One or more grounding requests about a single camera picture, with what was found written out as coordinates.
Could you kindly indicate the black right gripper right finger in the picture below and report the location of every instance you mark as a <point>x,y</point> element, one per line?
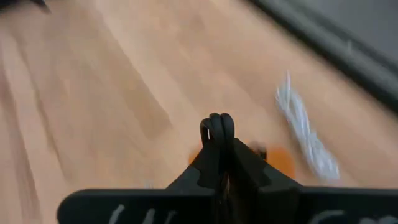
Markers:
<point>295,205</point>

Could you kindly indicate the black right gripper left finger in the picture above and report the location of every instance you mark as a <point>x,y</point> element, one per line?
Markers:
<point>174,205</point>

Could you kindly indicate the orange plastic bin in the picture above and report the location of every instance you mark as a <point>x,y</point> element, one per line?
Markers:
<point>280,160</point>

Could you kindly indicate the black aluminium table frame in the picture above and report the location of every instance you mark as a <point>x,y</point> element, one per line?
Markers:
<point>342,46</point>

